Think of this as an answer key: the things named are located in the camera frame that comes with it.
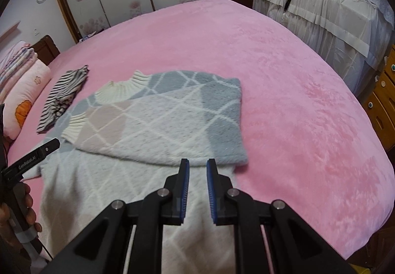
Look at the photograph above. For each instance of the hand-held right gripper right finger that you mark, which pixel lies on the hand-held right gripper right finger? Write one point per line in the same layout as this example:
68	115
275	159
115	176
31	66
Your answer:
211	190

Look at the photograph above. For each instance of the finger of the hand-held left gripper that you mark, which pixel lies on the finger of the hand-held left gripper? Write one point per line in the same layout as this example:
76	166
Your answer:
31	159

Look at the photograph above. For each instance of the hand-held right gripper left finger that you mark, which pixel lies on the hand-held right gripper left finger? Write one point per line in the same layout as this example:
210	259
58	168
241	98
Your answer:
184	190

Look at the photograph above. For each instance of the grey diamond pattern sweater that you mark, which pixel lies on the grey diamond pattern sweater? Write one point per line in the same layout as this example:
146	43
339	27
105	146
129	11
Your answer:
154	119

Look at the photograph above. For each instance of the person's left hand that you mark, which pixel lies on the person's left hand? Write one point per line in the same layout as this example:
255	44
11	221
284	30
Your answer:
31	204

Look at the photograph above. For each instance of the pink pillow with flower print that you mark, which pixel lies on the pink pillow with flower print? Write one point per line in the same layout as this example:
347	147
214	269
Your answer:
26	98

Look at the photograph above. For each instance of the black white striped garment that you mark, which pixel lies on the black white striped garment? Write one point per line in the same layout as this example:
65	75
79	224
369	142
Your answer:
63	95

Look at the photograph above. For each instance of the stack of folded pastel blankets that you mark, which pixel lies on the stack of folded pastel blankets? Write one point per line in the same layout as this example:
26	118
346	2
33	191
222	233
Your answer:
15	58

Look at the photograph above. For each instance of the dark wooden headboard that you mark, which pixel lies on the dark wooden headboard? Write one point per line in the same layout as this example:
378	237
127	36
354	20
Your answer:
46	48

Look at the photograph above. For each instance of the pink fleece bed blanket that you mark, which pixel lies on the pink fleece bed blanket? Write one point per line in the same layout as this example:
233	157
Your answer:
262	70

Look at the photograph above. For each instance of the small white blue object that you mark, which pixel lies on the small white blue object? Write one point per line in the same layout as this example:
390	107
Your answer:
88	35

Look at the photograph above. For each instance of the wooden drawer cabinet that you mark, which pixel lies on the wooden drawer cabinet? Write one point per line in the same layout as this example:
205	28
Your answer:
382	98

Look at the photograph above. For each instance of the cream cloth covered furniture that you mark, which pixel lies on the cream cloth covered furniture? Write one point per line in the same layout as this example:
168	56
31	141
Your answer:
327	14

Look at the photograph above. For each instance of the white wall socket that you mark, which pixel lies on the white wall socket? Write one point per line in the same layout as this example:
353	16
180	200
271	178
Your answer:
36	32

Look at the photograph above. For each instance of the wooden wall shelf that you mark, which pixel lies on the wooden wall shelf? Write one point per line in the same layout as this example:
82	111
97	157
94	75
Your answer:
9	30

